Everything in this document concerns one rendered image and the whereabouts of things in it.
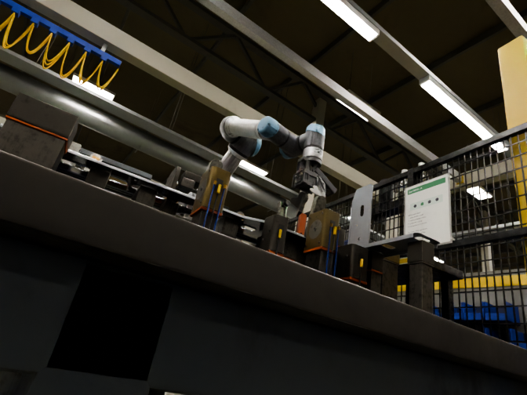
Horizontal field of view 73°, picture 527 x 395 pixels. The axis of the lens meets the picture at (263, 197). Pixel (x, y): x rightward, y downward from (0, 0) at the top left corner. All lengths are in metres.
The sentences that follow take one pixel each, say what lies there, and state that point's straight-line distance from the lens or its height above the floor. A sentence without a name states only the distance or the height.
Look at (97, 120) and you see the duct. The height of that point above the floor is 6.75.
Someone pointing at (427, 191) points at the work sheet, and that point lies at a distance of 1.70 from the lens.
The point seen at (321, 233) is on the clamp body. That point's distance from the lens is 1.03.
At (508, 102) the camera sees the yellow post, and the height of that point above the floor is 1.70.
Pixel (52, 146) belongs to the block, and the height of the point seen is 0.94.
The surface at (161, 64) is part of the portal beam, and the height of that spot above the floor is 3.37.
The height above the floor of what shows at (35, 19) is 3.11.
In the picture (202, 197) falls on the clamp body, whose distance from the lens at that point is 0.91.
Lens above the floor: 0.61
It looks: 24 degrees up
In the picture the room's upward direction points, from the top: 11 degrees clockwise
